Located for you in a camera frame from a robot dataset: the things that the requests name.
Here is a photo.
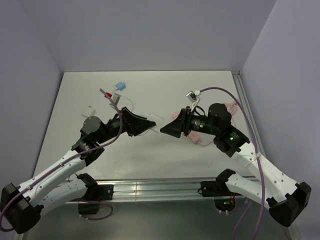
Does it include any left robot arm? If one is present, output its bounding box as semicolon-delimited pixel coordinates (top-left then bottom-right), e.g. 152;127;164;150
0;107;157;234

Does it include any aluminium frame rail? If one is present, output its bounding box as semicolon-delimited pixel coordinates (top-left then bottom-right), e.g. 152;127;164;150
14;71;301;240

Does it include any thin blue charging cable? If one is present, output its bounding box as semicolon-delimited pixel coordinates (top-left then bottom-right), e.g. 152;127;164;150
111;87;151;137

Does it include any pink power strip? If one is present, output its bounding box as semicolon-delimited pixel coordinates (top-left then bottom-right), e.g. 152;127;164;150
172;111;201;144

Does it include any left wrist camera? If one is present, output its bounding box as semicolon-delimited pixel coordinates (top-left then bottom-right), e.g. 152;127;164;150
99;88;121;106

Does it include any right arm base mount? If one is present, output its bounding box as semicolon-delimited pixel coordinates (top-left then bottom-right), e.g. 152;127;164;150
197;180;240;212

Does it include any white charger plug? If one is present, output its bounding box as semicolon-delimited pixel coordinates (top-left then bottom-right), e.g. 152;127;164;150
147;113;165;133

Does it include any blue charger plug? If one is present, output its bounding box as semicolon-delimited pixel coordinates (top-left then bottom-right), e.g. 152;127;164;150
115;81;126;91

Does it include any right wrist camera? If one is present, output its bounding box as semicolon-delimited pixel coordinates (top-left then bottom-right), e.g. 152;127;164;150
186;89;201;112

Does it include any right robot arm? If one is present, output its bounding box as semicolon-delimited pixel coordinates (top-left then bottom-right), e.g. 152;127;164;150
160;103;312;227

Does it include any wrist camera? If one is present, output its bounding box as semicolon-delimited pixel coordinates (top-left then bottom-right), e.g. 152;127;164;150
99;88;121;106
186;89;201;112

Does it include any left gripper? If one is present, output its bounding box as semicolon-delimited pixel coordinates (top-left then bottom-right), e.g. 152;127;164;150
96;106;155;144

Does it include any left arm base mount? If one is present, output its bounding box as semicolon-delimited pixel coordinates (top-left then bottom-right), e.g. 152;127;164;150
78;184;114;221

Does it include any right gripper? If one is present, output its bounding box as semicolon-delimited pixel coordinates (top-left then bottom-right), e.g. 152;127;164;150
160;105;220;138

